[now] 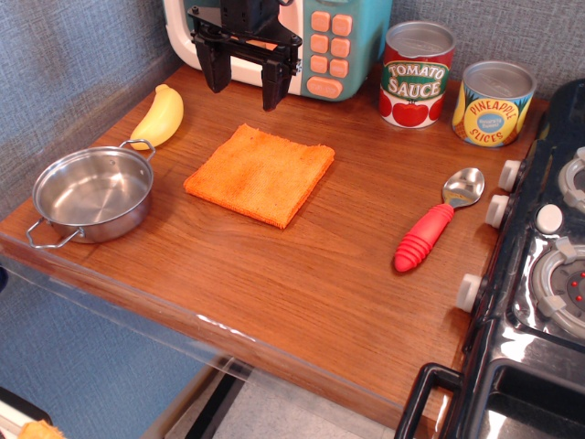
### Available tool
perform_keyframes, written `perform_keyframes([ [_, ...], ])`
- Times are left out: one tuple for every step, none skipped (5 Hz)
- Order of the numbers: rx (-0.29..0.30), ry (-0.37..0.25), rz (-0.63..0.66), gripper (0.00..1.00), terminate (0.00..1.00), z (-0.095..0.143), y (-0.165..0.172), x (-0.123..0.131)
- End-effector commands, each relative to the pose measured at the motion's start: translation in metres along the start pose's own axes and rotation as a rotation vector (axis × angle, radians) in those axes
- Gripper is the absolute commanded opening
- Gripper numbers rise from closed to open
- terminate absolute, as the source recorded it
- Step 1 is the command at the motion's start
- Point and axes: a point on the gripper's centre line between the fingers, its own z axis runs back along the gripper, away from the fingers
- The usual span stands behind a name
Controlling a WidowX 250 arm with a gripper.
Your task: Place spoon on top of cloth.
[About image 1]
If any black toy stove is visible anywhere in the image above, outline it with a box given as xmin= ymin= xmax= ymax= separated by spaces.
xmin=396 ymin=80 xmax=584 ymax=438

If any pineapple slices can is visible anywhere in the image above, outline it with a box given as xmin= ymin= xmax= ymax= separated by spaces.
xmin=452 ymin=60 xmax=537 ymax=147

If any white stove knob upper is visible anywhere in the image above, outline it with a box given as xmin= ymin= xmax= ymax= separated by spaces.
xmin=498 ymin=160 xmax=522 ymax=192

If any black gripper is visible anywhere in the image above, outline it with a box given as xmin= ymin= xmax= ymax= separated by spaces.
xmin=187 ymin=1 xmax=303 ymax=112

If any tomato sauce can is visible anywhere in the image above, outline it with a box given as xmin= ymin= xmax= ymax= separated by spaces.
xmin=378 ymin=21 xmax=455 ymax=129

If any small steel pot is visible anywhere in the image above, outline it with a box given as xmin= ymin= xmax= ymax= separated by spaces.
xmin=26 ymin=139 xmax=156 ymax=249

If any orange object bottom left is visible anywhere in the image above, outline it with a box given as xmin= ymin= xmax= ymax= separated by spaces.
xmin=17 ymin=420 xmax=65 ymax=439

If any teal toy microwave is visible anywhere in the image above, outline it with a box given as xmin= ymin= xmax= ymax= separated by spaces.
xmin=163 ymin=1 xmax=392 ymax=102

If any white stove knob lower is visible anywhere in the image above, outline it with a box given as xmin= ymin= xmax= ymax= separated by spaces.
xmin=456 ymin=273 xmax=482 ymax=313

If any orange folded cloth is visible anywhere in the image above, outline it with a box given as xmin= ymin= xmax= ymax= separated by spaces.
xmin=184 ymin=124 xmax=335 ymax=230

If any red handled metal spoon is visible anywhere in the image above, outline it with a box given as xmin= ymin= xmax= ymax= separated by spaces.
xmin=394 ymin=167 xmax=485 ymax=273

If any white stove knob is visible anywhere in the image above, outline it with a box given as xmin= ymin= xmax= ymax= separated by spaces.
xmin=456 ymin=273 xmax=482 ymax=313
xmin=498 ymin=160 xmax=522 ymax=192
xmin=484 ymin=195 xmax=509 ymax=229

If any white stove knob middle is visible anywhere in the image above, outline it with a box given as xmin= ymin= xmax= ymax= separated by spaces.
xmin=484 ymin=195 xmax=509 ymax=229

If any yellow toy banana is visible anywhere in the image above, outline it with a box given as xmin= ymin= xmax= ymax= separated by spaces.
xmin=130 ymin=84 xmax=184 ymax=151

